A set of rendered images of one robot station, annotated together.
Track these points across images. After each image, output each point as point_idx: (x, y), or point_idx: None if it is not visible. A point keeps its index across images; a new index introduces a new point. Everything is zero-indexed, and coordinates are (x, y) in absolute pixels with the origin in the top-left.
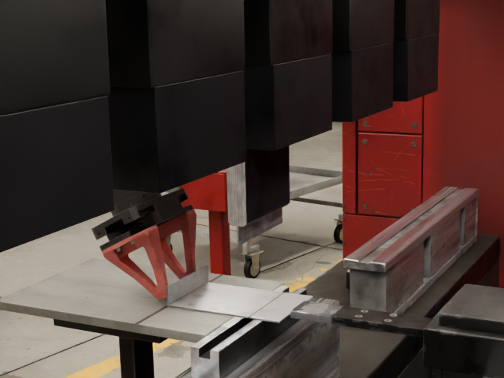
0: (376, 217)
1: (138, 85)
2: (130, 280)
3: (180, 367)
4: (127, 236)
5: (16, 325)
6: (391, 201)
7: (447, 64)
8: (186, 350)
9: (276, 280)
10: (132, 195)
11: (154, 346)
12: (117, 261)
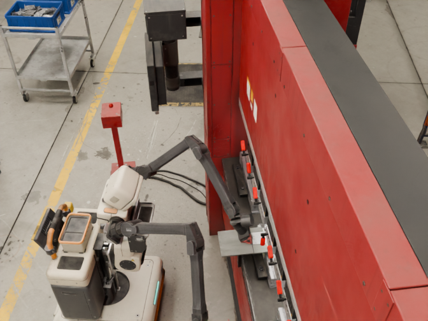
0: (217, 156)
1: None
2: (235, 237)
3: (92, 164)
4: (247, 239)
5: (4, 164)
6: (221, 153)
7: (237, 123)
8: (86, 154)
9: (86, 100)
10: (244, 231)
11: (72, 156)
12: (243, 242)
